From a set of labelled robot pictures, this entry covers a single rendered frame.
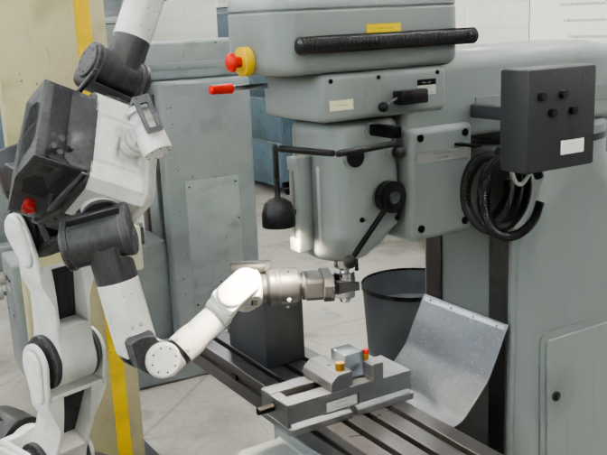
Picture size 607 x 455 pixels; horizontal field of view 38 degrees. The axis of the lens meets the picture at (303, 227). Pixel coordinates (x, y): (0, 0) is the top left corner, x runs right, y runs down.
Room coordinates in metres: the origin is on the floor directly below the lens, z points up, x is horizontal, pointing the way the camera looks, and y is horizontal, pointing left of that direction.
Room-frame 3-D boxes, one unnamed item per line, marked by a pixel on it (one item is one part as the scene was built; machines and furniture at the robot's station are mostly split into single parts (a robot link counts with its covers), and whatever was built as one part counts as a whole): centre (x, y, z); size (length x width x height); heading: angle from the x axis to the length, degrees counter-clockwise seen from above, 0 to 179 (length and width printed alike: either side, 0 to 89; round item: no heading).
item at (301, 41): (1.83, -0.20, 1.79); 0.45 x 0.04 x 0.04; 121
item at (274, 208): (1.81, 0.05, 1.44); 0.07 x 0.07 x 0.06
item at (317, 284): (1.93, 0.00, 1.24); 0.13 x 0.12 x 0.10; 6
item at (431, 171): (2.04, -0.26, 1.47); 0.24 x 0.19 x 0.26; 31
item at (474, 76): (2.20, -0.52, 1.66); 0.80 x 0.23 x 0.20; 121
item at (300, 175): (1.88, 0.00, 1.45); 0.04 x 0.04 x 0.21; 31
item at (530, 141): (1.81, -0.52, 1.62); 0.20 x 0.09 x 0.21; 121
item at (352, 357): (1.94, -0.09, 1.05); 0.06 x 0.05 x 0.06; 31
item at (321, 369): (1.91, -0.04, 1.03); 0.12 x 0.06 x 0.04; 31
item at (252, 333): (2.29, 0.12, 1.04); 0.22 x 0.12 x 0.20; 31
